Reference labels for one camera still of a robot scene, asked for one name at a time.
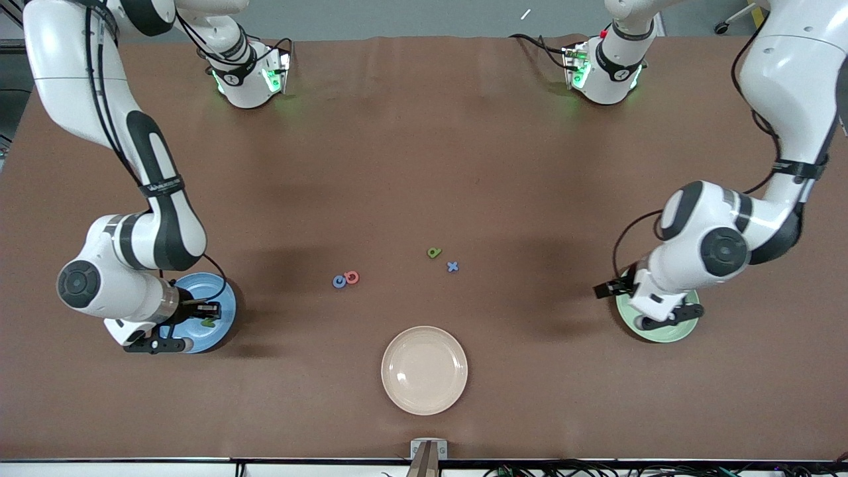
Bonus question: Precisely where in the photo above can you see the blue plate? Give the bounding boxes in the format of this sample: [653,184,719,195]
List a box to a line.
[156,272,237,354]

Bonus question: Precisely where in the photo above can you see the green plate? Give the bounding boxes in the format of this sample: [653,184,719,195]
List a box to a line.
[615,268,701,344]

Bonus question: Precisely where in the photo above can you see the beige plate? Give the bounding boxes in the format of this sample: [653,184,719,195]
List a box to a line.
[381,325,468,417]

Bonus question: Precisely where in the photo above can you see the white table edge strip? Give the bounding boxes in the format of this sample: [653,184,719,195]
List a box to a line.
[0,457,848,477]

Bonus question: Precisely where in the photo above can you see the brown table mat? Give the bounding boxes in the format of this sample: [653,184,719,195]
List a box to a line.
[0,34,848,462]

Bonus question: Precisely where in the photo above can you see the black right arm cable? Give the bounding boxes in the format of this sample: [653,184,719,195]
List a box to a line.
[83,3,228,305]

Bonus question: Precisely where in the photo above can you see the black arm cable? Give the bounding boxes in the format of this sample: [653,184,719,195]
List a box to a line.
[612,23,786,282]
[83,3,228,305]

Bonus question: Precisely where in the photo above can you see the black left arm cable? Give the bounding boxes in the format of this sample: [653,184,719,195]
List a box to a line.
[612,23,786,282]

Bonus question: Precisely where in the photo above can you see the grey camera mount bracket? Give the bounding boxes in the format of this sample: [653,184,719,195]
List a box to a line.
[405,439,449,477]

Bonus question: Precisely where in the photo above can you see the black left base cable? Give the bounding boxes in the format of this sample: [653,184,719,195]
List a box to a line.
[509,33,572,71]

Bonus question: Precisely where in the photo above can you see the black base cable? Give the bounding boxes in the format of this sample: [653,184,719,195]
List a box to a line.
[176,10,294,58]
[509,33,572,71]

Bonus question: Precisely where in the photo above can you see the black right base cable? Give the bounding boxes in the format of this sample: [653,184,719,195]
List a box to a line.
[176,10,294,58]

